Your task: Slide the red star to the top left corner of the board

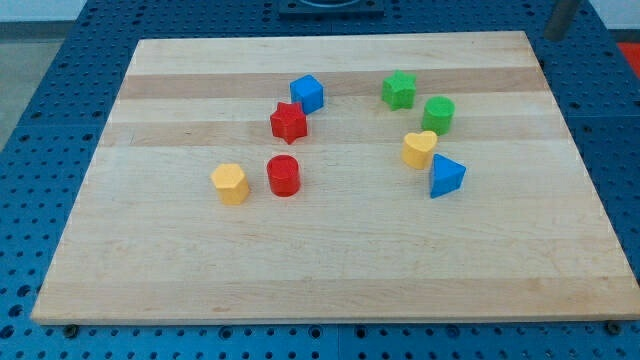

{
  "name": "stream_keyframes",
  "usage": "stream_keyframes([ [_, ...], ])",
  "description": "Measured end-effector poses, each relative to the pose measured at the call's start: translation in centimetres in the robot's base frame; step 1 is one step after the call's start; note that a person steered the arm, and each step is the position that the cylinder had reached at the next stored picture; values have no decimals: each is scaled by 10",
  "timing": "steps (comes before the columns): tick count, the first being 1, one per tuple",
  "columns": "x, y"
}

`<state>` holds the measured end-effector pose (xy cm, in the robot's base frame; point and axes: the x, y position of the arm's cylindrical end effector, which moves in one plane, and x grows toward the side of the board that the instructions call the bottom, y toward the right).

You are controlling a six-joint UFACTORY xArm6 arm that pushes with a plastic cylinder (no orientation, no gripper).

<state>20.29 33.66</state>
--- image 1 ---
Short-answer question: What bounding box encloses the green star block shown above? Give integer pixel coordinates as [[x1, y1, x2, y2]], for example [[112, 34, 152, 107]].
[[381, 70, 417, 111]]

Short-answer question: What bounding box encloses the red cylinder block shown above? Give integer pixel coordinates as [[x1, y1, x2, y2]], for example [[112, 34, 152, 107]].
[[266, 155, 301, 197]]

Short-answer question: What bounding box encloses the wooden board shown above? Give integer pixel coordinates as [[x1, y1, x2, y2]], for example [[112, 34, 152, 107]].
[[31, 31, 639, 325]]

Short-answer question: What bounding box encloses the blue triangle block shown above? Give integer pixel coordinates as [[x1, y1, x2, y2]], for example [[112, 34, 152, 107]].
[[430, 154, 466, 198]]

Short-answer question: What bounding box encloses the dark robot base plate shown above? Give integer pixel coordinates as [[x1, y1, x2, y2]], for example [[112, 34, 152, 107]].
[[277, 0, 385, 18]]

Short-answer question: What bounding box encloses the yellow heart block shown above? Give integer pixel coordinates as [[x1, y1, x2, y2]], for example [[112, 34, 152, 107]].
[[401, 131, 438, 170]]

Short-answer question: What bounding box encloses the yellow hexagon block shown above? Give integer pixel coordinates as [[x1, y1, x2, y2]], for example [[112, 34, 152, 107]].
[[210, 163, 250, 205]]

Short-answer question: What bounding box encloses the green cylinder block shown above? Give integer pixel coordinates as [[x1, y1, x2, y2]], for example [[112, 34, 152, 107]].
[[421, 96, 455, 135]]

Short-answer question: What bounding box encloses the blue cube block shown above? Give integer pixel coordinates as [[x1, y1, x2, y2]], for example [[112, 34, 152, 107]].
[[290, 75, 324, 114]]

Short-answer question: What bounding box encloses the red star block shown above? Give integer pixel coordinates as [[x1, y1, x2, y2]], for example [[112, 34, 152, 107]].
[[270, 102, 308, 144]]

